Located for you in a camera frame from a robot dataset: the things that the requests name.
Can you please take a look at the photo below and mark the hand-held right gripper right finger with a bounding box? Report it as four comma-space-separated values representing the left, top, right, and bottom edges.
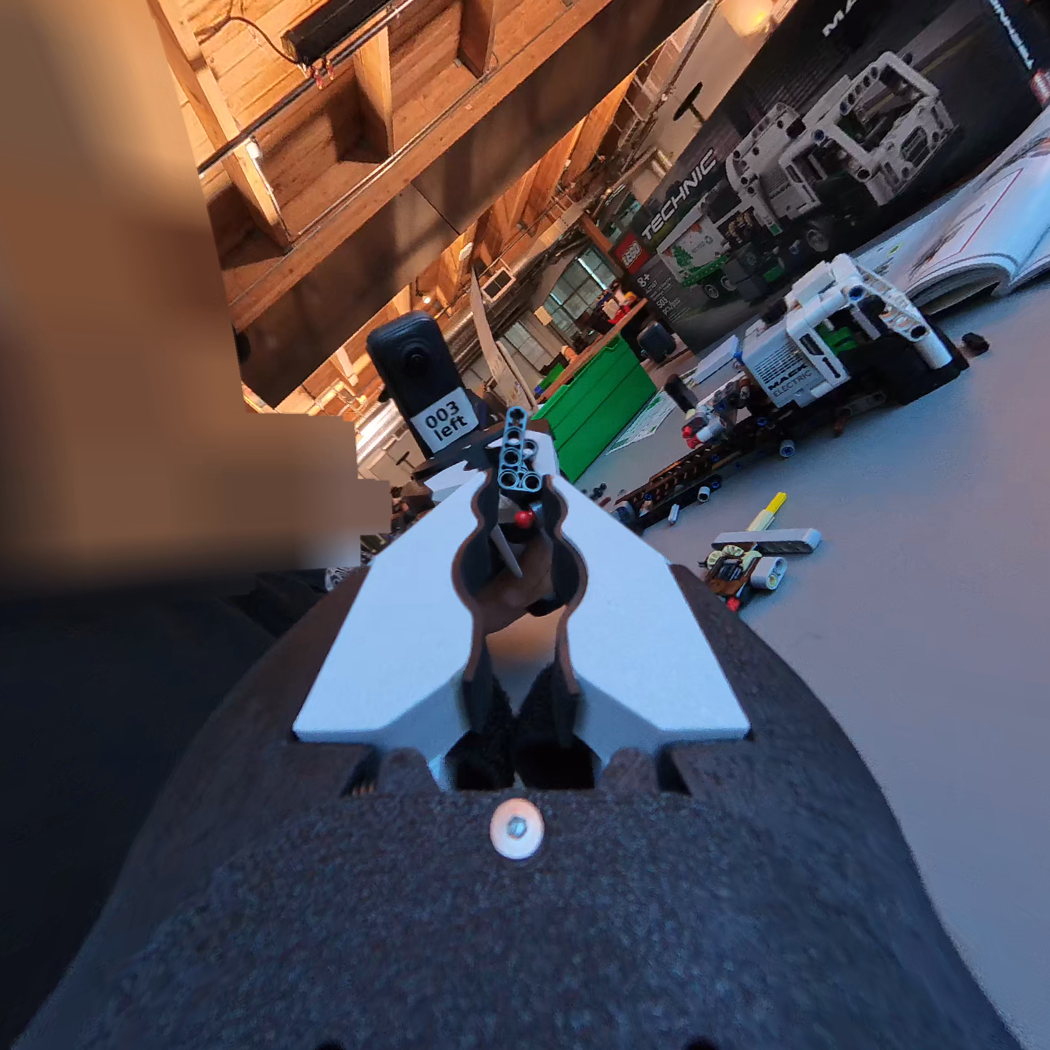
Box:
543, 477, 751, 769

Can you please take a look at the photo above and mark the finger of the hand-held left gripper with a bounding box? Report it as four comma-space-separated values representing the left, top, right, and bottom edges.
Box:
425, 462, 485, 502
524, 422, 562, 481

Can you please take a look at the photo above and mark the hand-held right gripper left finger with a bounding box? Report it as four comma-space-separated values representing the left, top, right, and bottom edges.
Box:
291, 473, 511, 791

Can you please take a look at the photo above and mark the black lego angle beam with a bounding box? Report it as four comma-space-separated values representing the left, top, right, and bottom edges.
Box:
490, 405, 550, 580

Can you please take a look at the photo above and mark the small lego gear assembly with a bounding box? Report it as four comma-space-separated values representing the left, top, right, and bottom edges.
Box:
699, 491, 824, 613

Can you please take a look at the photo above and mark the white lego truck model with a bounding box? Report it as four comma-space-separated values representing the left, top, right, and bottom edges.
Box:
611, 253, 974, 529

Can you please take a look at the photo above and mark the black lego set box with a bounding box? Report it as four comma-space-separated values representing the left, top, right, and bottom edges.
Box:
608, 0, 1050, 357

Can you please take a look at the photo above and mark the lego instruction booklet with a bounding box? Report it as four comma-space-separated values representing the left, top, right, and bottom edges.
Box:
852, 110, 1050, 316

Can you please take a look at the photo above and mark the person's left hand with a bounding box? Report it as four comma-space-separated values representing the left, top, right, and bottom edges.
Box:
485, 566, 560, 633

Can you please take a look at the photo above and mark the green plastic bin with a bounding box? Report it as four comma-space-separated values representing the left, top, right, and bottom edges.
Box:
535, 333, 661, 482

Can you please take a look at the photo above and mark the green white sticker sheet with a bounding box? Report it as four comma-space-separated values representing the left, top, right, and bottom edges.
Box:
606, 390, 678, 456

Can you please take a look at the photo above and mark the small white box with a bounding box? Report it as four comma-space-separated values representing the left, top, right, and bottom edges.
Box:
692, 335, 751, 381

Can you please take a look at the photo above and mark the black shirt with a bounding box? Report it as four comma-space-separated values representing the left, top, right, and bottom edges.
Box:
0, 566, 360, 1044

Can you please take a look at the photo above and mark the black ceiling lamp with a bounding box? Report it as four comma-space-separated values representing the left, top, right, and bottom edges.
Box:
281, 0, 394, 64

